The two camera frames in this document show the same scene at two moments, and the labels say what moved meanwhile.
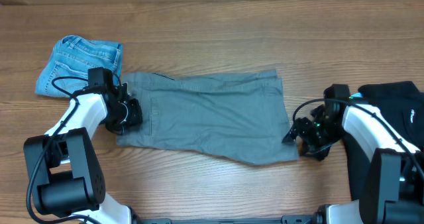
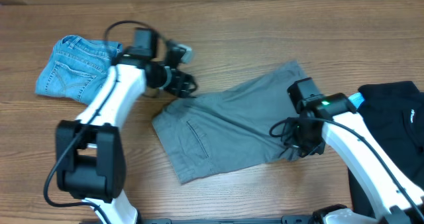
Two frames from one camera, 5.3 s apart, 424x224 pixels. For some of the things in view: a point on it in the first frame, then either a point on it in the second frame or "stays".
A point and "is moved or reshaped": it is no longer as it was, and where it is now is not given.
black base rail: (166, 219) stays
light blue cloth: (356, 95) stays
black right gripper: (305, 131) stays
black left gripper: (135, 116) to (181, 84)
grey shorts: (236, 115) is moved or reshaped
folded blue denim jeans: (73, 56) stays
